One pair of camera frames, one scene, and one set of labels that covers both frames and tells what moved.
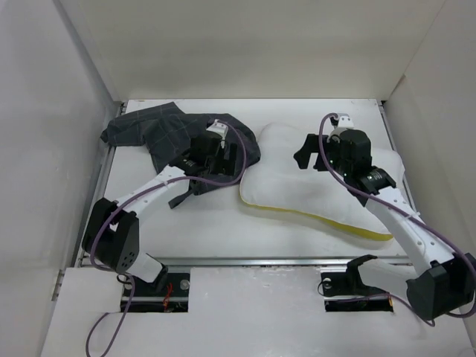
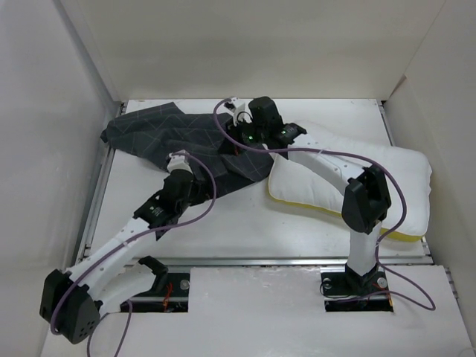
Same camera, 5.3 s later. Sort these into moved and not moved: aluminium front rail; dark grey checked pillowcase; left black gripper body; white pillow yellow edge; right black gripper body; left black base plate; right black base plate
Moved: left black gripper body; right black gripper body; white pillow yellow edge; dark grey checked pillowcase
Not moved: aluminium front rail; left black base plate; right black base plate
